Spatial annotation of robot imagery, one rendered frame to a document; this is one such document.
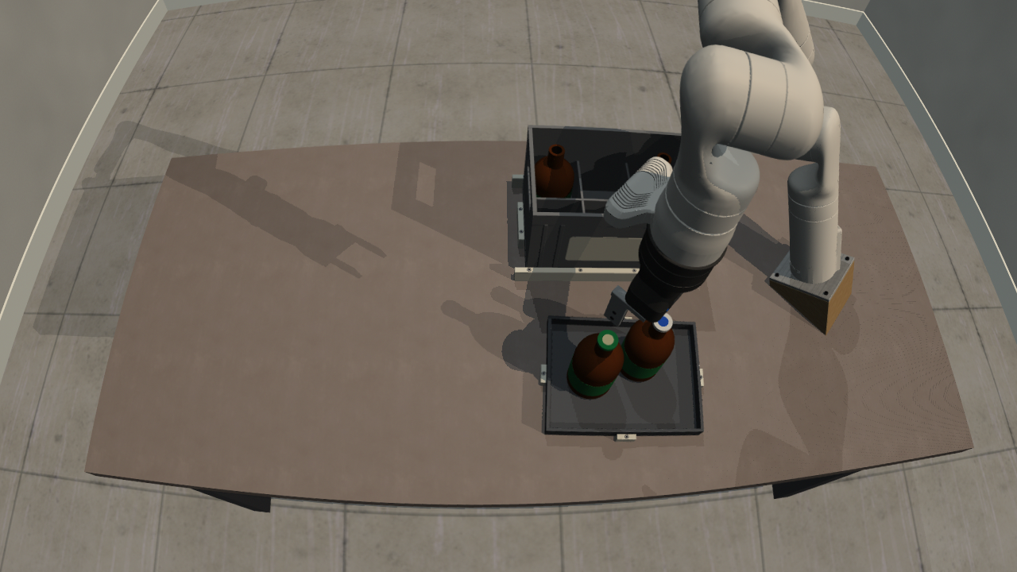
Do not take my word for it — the brown bottle with white cap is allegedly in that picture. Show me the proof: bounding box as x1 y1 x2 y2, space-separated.
567 330 625 399
621 313 675 382

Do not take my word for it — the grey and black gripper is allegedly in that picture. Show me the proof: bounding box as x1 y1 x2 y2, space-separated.
603 157 737 327

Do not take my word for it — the grey bottle crate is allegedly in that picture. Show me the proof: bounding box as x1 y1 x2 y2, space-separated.
522 125 679 269

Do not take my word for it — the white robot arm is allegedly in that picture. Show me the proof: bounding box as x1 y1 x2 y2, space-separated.
666 0 842 284

